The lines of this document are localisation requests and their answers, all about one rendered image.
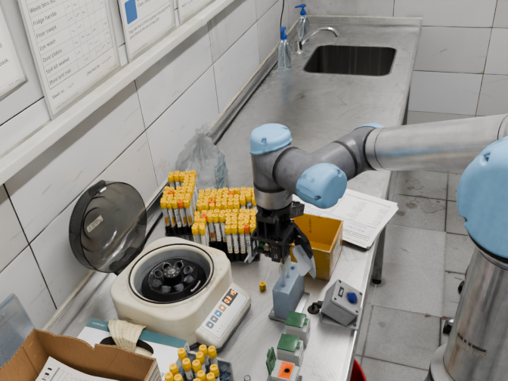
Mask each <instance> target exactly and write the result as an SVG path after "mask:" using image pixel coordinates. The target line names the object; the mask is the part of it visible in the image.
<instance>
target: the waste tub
mask: <svg viewBox="0 0 508 381"><path fill-rule="evenodd" d="M291 220H294V223H296V224H297V225H298V226H299V229H300V230H301V232H302V233H303V234H304V235H305V236H306V237H307V238H308V240H309V242H310V244H311V248H312V252H313V256H314V263H315V268H316V275H315V278H316V279H319V280H325V281H330V278H331V277H332V274H333V271H334V269H335V267H336V263H337V261H338V259H339V256H340V253H341V252H342V231H343V222H344V220H341V219H336V218H328V217H324V216H320V215H312V214H308V213H304V215H301V216H298V217H295V218H291ZM294 241H295V240H294ZM294 241H293V243H292V244H291V247H290V256H291V262H295V263H297V261H296V258H295V257H294V255H293V252H292V248H293V247H294V246H295V244H294Z"/></svg>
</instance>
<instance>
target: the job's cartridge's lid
mask: <svg viewBox="0 0 508 381"><path fill-rule="evenodd" d="M276 360H277V359H276V356H275V353H274V348H273V347H271V350H270V349H268V353H267V360H266V366H267V369H268V374H269V375H271V373H272V371H273V370H274V367H275V362H276Z"/></svg>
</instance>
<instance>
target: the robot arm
mask: <svg viewBox="0 0 508 381"><path fill-rule="evenodd" d="M292 140H293V139H292V138H291V134H290V130H289V129H288V128H287V127H286V126H284V125H281V124H275V123H270V124H264V125H261V126H259V127H257V128H255V129H254V130H253V131H252V132H251V134H250V150H249V153H250V154H251V162H252V177H253V190H254V198H255V202H256V208H257V210H258V212H257V213H256V228H255V229H254V231H253V233H252V235H251V236H250V245H249V251H248V256H247V257H246V259H245V261H244V262H246V261H247V259H248V262H249V263H251V262H252V261H253V260H254V259H255V257H256V256H257V254H258V253H259V252H260V253H261V254H265V256H266V257H269V258H271V260H272V261H273V262H278V263H280V261H281V259H283V265H284V264H285V262H286V260H287V258H288V256H289V255H290V247H291V244H292V243H293V241H294V240H295V241H294V244H295V246H294V247H293V248H292V252H293V255H294V257H295V258H296V261H297V271H298V273H299V275H300V276H301V277H303V276H305V275H306V274H307V273H309V274H310V276H311V277H312V279H315V275H316V268H315V263H314V256H313V252H312V248H311V244H310V242H309V240H308V238H307V237H306V236H305V235H304V234H303V233H302V232H301V230H300V229H299V226H298V225H297V224H296V223H294V220H291V218H295V217H298V216H301V215H304V209H305V204H304V203H300V202H299V201H296V200H293V195H296V196H297V197H298V198H299V199H300V200H302V201H303V202H305V203H309V204H311V205H313V206H316V207H317V208H319V209H329V208H331V207H333V206H335V205H336V204H337V203H338V200H339V199H341V198H342V197H343V195H344V193H345V190H346V188H347V181H349V180H351V179H353V178H354V177H356V176H358V175H360V174H361V173H362V172H366V171H407V170H465V171H464V172H463V174H462V176H461V178H460V181H459V184H458V188H457V209H458V213H459V216H462V217H464V219H465V222H464V223H463V226H464V227H465V229H466V232H467V235H468V237H469V239H470V240H471V242H472V244H473V245H474V249H473V252H472V257H471V260H470V263H469V267H468V271H467V274H466V279H465V281H464V285H463V289H462V293H461V295H460V300H459V303H458V306H457V310H456V314H455V317H454V322H453V324H452V328H451V332H450V336H449V338H448V342H447V343H445V344H443V345H441V346H440V347H439V348H438V349H437V350H436V351H435V353H434V355H433V356H432V360H431V363H430V365H429V372H428V374H427V377H426V378H425V379H424V381H508V114H502V115H494V116H481V117H474V118H467V119H454V120H446V121H439V122H426V123H419V124H412V125H399V126H391V127H385V126H383V125H380V124H378V123H375V122H372V123H368V124H366V125H362V126H359V127H357V128H356V129H354V130H353V131H352V132H350V133H348V134H347V135H344V136H342V137H341V138H338V139H337V140H335V141H333V142H331V143H329V144H327V145H325V146H323V147H322V148H320V149H318V150H316V151H314V152H312V153H307V152H305V151H304V150H301V149H299V148H297V147H295V146H293V145H292V144H291V142H292Z"/></svg>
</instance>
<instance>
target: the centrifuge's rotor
mask: <svg viewBox="0 0 508 381"><path fill-rule="evenodd" d="M206 281H207V278H206V272H205V271H204V270H203V268H202V267H201V266H200V265H198V264H197V263H196V262H192V261H189V260H187V259H168V260H165V261H163V262H160V263H159V264H157V265H155V266H154V267H153V268H152V269H151V270H150V271H149V272H148V273H147V274H146V276H145V277H144V279H143V281H142V284H141V292H142V295H143V297H144V298H145V299H149V300H151V301H155V302H171V301H176V300H179V299H183V298H186V297H188V296H190V295H192V294H194V293H195V292H196V291H198V290H199V289H200V288H201V287H202V286H203V285H204V284H205V283H206Z"/></svg>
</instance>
